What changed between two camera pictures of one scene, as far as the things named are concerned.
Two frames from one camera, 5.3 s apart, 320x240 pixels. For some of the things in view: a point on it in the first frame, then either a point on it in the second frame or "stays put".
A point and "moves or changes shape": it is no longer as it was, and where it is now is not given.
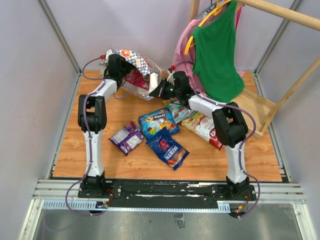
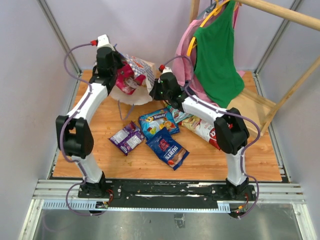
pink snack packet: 137,78 moves or changes shape
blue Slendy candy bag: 151,123 stays put
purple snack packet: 127,139 stays put
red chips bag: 203,126 stays put
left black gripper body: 126,68 -> 118,63
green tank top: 215,64 stays put
